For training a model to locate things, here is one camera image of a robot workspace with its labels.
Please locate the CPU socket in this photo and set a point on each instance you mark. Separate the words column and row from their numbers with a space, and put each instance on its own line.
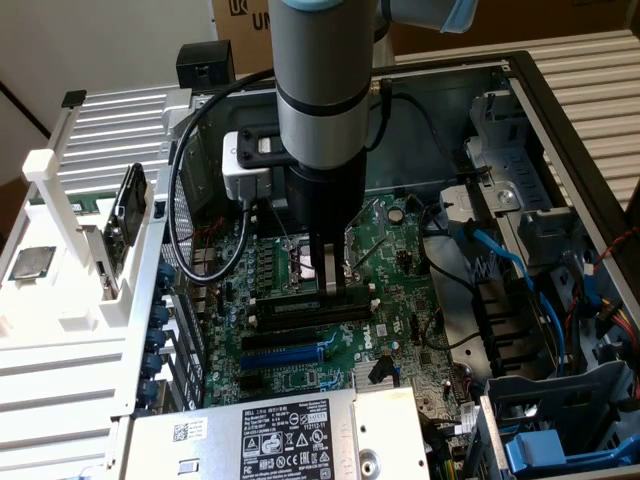
column 302, row 262

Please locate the open PC case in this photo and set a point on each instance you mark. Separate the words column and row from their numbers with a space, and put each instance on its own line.
column 440, row 125

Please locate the cardboard box with black print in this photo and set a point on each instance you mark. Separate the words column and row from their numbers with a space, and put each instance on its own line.
column 240, row 25

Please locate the long black expansion slot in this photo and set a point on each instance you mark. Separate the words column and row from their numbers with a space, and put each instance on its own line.
column 280, row 340

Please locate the green motherboard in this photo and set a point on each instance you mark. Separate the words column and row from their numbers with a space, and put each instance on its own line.
column 400, row 310

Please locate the grey metal disk bay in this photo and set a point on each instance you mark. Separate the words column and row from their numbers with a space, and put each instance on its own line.
column 500, row 165

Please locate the RAM stick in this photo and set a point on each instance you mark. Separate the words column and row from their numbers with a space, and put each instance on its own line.
column 295, row 306

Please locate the black RAM slot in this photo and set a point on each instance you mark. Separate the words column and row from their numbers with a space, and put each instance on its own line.
column 300, row 322
column 252, row 303

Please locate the blue plastic drive bay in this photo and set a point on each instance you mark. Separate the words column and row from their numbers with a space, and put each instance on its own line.
column 540, row 450

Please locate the white parts rack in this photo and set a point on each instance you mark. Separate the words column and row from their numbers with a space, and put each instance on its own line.
column 30, row 300

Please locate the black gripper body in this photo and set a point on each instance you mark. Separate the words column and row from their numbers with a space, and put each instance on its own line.
column 325, row 200

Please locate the power supply unit with label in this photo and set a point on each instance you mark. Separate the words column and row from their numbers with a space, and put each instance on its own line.
column 225, row 440

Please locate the black box device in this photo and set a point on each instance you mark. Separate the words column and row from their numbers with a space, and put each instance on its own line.
column 205, row 65

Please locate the graphics card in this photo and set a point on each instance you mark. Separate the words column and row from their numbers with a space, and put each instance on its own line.
column 111, row 250

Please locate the silver chipset heatsink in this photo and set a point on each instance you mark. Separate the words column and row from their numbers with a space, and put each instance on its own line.
column 361, row 372

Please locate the blue card latch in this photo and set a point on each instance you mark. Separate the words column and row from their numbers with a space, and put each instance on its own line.
column 149, row 390
column 156, row 339
column 160, row 314
column 152, row 365
column 166, row 274

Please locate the silver coin battery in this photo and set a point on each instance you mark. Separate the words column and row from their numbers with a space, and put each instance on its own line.
column 396, row 215

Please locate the brown cardboard box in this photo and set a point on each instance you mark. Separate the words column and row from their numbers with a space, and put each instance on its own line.
column 550, row 20

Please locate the short black expansion slot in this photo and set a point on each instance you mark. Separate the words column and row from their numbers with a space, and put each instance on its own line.
column 250, row 382

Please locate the silver rear port block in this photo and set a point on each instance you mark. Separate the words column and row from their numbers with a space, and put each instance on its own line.
column 202, row 257

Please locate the small black cap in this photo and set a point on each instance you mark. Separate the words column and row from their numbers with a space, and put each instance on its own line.
column 74, row 97

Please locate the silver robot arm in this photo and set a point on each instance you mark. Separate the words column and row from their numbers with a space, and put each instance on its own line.
column 320, row 75

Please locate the CPU with silver lid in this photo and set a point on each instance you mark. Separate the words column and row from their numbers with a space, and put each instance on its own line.
column 32, row 262

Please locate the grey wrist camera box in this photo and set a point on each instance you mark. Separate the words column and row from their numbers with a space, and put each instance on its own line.
column 245, row 180

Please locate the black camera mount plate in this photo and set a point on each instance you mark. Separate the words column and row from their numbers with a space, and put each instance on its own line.
column 250, row 150

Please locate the blue expansion slot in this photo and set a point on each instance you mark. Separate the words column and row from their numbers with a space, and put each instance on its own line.
column 280, row 358

